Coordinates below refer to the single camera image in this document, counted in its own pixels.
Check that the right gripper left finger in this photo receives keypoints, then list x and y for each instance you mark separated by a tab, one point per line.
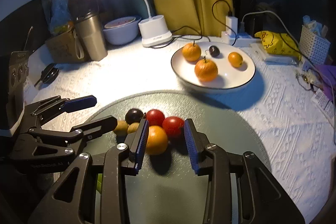
74	198

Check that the large orange with leaf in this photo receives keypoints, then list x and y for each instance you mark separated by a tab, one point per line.
206	70

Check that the green leaf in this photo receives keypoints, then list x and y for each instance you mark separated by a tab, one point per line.
99	182

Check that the white flat box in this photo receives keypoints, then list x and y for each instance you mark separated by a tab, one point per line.
271	58

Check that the white power strip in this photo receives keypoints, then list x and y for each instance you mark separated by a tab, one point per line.
239	40

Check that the small keychain cluster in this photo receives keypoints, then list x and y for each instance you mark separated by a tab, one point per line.
307	80

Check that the black round object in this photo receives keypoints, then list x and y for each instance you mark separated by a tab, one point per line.
48	75

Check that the barcode label packet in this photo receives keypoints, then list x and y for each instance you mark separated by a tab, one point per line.
324	105

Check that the white charger plug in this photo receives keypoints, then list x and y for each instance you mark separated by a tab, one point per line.
231	25

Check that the white textured tablecloth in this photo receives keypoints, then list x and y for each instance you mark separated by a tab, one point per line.
297	136

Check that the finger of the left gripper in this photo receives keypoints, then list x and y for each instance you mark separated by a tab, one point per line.
77	104
96	128

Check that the steel tumbler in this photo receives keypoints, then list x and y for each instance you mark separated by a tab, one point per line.
89	29

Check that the small orange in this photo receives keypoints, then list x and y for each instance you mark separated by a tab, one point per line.
157	141
235	59

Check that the yellow duck bag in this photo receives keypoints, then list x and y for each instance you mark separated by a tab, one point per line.
278	44

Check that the red tomato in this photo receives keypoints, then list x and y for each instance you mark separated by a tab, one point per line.
155	117
173	127

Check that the white ceramic bowl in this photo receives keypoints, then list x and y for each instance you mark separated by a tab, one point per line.
220	68

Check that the lavender stacked bowls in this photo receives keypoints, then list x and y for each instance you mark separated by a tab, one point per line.
121	31

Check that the round grey-green mat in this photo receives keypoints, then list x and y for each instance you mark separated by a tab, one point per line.
167	190

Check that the blue plastic bag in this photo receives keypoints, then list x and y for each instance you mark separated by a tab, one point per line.
60	20

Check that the dark cherry with stem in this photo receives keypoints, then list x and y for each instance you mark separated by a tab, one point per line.
212	51

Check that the purple cloth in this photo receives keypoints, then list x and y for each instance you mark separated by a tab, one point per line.
328	73

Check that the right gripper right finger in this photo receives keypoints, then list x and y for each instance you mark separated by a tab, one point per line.
261	198

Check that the dark plum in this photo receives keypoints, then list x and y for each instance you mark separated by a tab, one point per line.
133	115

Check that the brown longan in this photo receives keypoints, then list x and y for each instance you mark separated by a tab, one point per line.
121	128
133	127

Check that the white woven basket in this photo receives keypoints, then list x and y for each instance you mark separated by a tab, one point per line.
313	46

